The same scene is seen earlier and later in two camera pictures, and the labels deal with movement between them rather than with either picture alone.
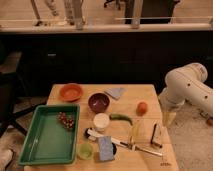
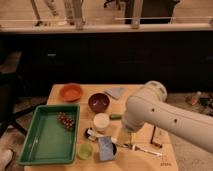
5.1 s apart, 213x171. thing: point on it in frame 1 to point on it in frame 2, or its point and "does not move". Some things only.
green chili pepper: [119, 116] does not move
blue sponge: [106, 148] does not move
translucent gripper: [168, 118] to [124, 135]
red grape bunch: [65, 120] does not move
